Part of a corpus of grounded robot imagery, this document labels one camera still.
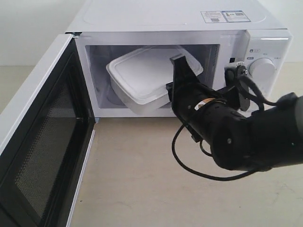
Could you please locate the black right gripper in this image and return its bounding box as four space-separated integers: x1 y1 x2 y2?
166 54 246 151

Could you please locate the white plastic food container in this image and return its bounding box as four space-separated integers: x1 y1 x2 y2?
106 45 203 115

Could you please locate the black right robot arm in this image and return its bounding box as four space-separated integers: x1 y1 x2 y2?
166 54 303 171

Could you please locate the white microwave oven body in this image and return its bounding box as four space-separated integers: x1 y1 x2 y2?
66 0 293 118

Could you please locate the white upper microwave knob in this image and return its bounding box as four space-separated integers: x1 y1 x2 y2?
249 58 276 80

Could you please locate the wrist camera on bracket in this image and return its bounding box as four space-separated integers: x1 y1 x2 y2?
224 61 250 111

